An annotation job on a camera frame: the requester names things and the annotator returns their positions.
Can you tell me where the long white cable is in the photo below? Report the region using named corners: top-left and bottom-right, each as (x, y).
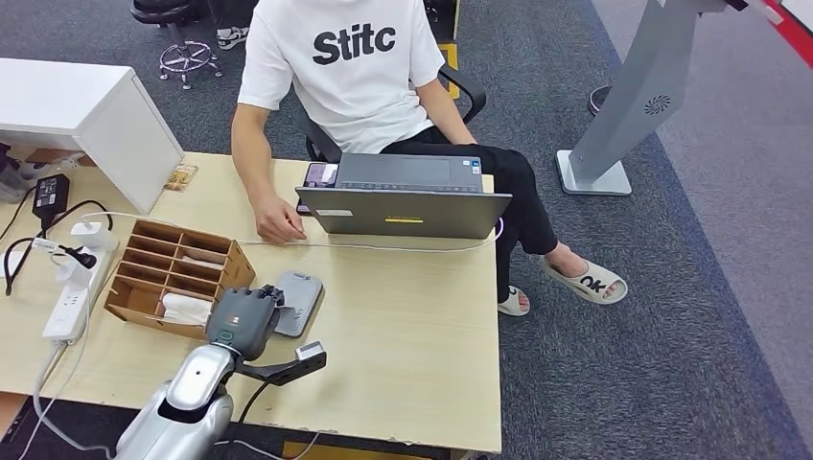
top-left (81, 211), bottom-right (505, 255)

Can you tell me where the black smartphone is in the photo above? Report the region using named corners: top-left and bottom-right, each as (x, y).
top-left (295, 162), bottom-right (339, 216)

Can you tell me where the white plug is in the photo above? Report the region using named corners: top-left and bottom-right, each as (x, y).
top-left (56, 261), bottom-right (92, 292)

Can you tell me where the grey laptop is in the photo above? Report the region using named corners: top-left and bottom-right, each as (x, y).
top-left (294, 151), bottom-right (513, 242)

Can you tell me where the white card in organizer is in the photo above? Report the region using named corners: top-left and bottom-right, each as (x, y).
top-left (179, 253), bottom-right (224, 271)

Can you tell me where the yellow floor marker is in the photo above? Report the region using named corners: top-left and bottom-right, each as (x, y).
top-left (441, 40), bottom-right (460, 100)

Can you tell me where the wooden card organizer box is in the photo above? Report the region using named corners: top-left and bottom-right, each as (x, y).
top-left (105, 218), bottom-right (257, 342)

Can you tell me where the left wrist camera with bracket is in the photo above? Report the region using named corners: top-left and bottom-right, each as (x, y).
top-left (233, 340), bottom-right (328, 387)

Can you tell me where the white charger block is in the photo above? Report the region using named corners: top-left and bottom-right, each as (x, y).
top-left (68, 221), bottom-right (120, 253)

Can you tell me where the black office chair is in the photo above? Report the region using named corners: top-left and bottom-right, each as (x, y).
top-left (298, 63), bottom-right (489, 164)

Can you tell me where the beige sandal with OK print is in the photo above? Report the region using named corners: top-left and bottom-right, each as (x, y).
top-left (540, 253), bottom-right (630, 306)

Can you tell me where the thin white floor cable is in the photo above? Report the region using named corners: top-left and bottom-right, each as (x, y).
top-left (216, 433), bottom-right (319, 460)

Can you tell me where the white power strip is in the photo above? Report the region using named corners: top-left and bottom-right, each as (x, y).
top-left (41, 243), bottom-right (120, 344)

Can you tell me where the grey kiosk stand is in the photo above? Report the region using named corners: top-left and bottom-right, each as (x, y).
top-left (555, 0), bottom-right (751, 196)

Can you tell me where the bystander person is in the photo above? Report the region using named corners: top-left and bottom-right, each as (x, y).
top-left (206, 0), bottom-right (255, 51)

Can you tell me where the white power strip cord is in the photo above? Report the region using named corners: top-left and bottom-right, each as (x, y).
top-left (17, 341), bottom-right (119, 460)

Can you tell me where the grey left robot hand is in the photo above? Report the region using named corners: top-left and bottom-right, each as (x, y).
top-left (204, 286), bottom-right (287, 363)

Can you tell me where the black adapter cable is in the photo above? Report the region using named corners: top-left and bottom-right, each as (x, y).
top-left (3, 199), bottom-right (114, 298)

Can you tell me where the black power adapter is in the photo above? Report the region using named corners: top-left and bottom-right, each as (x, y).
top-left (32, 173), bottom-right (71, 221)

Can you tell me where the person's right hand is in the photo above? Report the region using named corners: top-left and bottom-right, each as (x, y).
top-left (252, 193), bottom-right (308, 245)

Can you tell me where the white cabinet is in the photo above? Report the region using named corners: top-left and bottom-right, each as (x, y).
top-left (0, 57), bottom-right (185, 216)

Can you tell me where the round floor base plate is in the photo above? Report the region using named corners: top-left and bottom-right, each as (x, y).
top-left (587, 83), bottom-right (615, 117)

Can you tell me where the black plug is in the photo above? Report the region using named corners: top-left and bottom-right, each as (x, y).
top-left (58, 245), bottom-right (98, 271)

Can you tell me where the white room key card bundle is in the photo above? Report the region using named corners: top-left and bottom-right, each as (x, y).
top-left (159, 291), bottom-right (214, 328)

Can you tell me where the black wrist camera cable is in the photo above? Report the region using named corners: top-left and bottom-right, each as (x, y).
top-left (235, 380), bottom-right (271, 433)

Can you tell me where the gold brown card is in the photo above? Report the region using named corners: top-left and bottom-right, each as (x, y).
top-left (163, 163), bottom-right (199, 193)

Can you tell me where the black stool with chrome base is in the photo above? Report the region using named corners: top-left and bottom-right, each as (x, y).
top-left (129, 0), bottom-right (224, 90)

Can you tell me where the grey card reader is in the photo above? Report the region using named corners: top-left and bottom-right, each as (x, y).
top-left (272, 270), bottom-right (325, 339)

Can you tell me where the red white barrier strip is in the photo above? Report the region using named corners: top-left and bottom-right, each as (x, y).
top-left (761, 0), bottom-right (813, 70)

